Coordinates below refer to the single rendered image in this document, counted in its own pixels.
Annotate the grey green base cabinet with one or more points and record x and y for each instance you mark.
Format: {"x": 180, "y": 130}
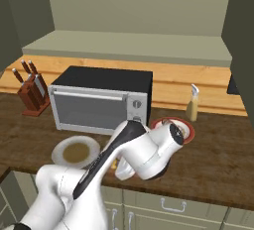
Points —
{"x": 13, "y": 194}

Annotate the round toaster oven knob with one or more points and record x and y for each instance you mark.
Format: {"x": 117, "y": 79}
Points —
{"x": 137, "y": 104}
{"x": 137, "y": 119}

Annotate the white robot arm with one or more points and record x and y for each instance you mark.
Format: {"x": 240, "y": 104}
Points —
{"x": 66, "y": 191}

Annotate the brown wooden knife block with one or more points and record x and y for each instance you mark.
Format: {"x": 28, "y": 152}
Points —
{"x": 31, "y": 100}

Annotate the silver black toaster oven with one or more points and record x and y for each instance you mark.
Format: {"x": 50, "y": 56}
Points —
{"x": 102, "y": 78}

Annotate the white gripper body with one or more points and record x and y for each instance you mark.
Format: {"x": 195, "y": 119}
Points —
{"x": 125, "y": 170}

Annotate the steel bladed knife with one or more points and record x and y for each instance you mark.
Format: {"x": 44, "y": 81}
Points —
{"x": 40, "y": 85}

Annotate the dark green wall cabinet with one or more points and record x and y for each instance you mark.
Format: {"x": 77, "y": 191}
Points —
{"x": 241, "y": 35}
{"x": 23, "y": 16}

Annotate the brown round pastry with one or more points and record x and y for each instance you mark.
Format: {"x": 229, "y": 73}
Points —
{"x": 76, "y": 152}

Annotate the yellow oil bottle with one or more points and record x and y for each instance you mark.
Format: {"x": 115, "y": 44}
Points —
{"x": 192, "y": 106}

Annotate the toaster oven glass door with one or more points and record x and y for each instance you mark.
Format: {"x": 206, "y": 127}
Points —
{"x": 89, "y": 110}

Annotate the pale green cupboard door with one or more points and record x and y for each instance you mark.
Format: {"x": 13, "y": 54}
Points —
{"x": 172, "y": 224}
{"x": 109, "y": 220}

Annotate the red rimmed plate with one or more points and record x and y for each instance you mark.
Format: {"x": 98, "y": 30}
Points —
{"x": 189, "y": 131}

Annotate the pale green drawer front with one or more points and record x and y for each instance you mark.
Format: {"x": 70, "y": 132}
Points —
{"x": 201, "y": 209}
{"x": 241, "y": 219}

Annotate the yellow pastry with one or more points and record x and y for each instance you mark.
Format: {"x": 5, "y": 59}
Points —
{"x": 114, "y": 165}

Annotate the white plate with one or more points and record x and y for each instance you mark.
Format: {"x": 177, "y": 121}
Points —
{"x": 58, "y": 156}

